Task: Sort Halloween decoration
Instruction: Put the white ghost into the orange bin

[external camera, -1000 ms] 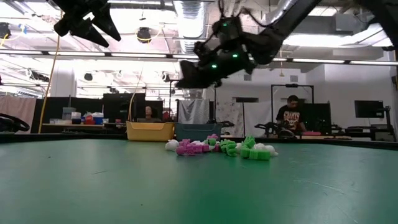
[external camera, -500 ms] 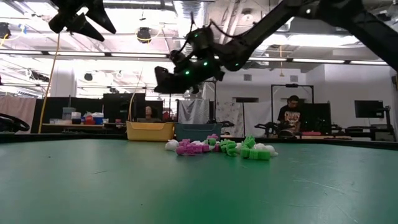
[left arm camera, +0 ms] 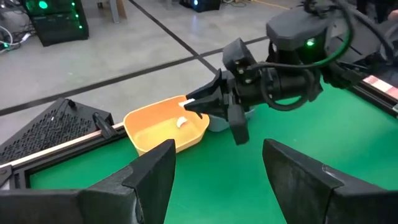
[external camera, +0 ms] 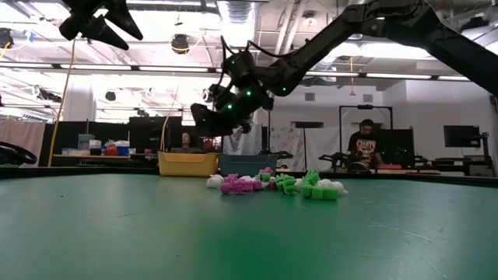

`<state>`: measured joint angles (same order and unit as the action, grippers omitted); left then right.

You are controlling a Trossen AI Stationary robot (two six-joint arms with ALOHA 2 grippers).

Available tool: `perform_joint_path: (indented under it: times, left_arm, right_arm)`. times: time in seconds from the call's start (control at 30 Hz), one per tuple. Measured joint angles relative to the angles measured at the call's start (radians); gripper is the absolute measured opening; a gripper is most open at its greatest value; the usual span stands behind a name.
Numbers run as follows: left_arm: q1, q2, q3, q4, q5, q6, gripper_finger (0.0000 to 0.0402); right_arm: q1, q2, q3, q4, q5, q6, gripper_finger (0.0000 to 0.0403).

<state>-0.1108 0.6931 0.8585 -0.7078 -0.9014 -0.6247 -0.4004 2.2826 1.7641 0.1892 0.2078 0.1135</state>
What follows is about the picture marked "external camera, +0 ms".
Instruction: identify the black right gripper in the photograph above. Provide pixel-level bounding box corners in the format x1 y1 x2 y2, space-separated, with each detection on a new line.
189 82 275 138

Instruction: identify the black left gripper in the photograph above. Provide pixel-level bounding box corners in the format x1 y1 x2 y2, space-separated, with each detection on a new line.
58 0 144 51

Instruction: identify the person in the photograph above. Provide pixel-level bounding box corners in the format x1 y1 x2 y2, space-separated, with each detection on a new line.
170 131 203 154
347 118 384 166

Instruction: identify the grey hanging cloth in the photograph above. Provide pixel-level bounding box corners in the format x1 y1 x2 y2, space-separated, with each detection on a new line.
222 124 264 156

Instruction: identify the long ceiling light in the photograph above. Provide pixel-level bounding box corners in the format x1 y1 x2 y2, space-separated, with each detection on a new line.
0 61 54 69
365 72 433 80
60 64 133 72
138 65 211 73

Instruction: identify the orange plastic bin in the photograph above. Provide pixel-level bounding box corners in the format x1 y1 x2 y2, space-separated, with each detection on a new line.
157 151 219 178

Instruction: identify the blue plastic bin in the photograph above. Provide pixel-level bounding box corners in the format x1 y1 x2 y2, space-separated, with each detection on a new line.
217 153 279 178

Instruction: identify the black cabinet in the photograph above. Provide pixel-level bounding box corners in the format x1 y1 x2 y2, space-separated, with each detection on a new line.
128 115 183 155

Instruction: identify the black ceiling dome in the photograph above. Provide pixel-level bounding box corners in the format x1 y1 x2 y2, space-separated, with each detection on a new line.
170 33 191 55

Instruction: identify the white hanging sheet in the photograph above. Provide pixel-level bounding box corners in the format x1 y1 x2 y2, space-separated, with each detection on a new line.
270 127 305 172

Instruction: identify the black partition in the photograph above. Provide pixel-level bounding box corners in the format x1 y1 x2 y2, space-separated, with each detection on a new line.
38 121 130 156

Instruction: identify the clear plastic container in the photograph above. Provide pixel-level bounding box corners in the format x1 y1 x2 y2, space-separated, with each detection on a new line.
77 134 96 151

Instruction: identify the green table mat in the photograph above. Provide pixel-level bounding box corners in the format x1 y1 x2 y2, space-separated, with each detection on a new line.
0 173 498 280

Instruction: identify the wooden shelf desk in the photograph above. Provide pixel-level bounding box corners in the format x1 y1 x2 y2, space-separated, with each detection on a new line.
52 153 159 168

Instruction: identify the pink curtain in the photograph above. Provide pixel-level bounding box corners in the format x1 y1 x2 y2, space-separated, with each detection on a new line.
0 118 47 168

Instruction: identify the large black screen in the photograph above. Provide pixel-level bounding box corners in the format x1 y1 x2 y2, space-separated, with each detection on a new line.
375 128 416 166

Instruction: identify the black computer monitor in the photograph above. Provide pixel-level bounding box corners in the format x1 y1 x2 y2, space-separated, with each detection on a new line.
443 124 482 149

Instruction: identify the black desk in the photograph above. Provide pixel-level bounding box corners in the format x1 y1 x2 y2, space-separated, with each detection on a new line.
427 154 498 178

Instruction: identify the black monitor stand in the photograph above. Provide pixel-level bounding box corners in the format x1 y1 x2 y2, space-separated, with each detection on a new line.
478 131 492 169

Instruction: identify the thin yellow cable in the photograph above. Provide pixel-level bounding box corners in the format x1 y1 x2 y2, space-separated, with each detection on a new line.
159 83 181 153

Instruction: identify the silver ventilation duct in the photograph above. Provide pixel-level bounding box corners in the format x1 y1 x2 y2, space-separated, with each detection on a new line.
216 0 261 51

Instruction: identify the black looped cable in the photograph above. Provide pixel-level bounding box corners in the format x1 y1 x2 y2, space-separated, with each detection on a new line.
0 140 39 166

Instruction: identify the black metal rig frame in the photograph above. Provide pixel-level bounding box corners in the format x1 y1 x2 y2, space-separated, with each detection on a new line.
338 104 394 164

